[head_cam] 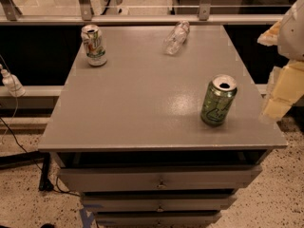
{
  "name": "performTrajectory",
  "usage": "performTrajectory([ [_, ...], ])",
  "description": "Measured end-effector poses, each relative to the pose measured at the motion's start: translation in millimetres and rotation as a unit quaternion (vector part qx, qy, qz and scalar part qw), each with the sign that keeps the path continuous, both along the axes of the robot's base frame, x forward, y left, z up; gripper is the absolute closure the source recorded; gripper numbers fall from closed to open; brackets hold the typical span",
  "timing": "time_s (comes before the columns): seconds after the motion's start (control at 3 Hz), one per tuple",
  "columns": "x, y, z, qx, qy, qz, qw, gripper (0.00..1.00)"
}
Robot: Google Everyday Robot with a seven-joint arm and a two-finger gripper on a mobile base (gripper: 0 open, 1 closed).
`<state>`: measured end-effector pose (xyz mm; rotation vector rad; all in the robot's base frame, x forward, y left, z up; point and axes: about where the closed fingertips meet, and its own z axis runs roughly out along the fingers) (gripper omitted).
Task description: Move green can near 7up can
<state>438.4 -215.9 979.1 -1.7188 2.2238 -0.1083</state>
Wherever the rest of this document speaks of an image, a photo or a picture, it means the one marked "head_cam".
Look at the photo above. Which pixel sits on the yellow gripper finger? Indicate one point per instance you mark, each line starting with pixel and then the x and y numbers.
pixel 270 36
pixel 285 87

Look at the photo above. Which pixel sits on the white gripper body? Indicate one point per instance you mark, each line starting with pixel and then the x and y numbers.
pixel 292 35

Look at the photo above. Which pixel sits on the green soda can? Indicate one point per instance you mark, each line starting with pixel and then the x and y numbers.
pixel 220 93

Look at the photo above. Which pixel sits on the white 7up can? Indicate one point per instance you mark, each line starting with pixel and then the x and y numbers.
pixel 94 46

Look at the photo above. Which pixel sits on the clear plastic water bottle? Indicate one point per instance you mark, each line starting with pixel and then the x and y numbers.
pixel 175 39

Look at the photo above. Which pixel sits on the top grey drawer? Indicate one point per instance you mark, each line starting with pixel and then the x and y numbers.
pixel 159 178

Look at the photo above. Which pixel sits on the grey drawer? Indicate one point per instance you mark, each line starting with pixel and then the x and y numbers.
pixel 159 178
pixel 159 203
pixel 157 219

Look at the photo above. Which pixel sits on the metal railing bar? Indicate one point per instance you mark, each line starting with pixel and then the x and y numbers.
pixel 118 20

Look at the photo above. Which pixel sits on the grey drawer cabinet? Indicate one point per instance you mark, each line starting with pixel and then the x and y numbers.
pixel 142 109

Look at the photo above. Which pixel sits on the middle grey drawer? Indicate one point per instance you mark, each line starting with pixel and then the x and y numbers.
pixel 159 203

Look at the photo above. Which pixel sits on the bottom grey drawer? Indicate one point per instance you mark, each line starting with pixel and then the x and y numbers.
pixel 157 219

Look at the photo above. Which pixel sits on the black metal stand leg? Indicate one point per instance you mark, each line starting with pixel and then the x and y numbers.
pixel 41 160

